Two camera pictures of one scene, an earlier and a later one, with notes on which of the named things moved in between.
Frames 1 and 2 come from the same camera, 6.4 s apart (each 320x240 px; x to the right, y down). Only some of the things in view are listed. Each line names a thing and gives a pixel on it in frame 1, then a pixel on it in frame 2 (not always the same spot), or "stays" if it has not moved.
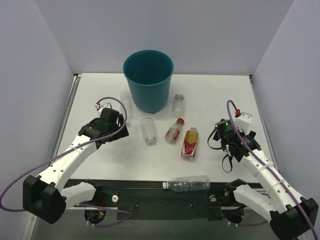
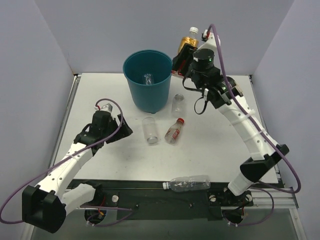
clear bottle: (125, 98) → (148, 79)
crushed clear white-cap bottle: (181, 184) stays
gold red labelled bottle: (189, 147) → (192, 39)
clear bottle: (178, 108) stays
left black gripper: (120, 129) stays
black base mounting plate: (149, 199) stays
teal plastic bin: (149, 73) stays
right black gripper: (225, 149) → (184, 61)
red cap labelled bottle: (173, 131) stays
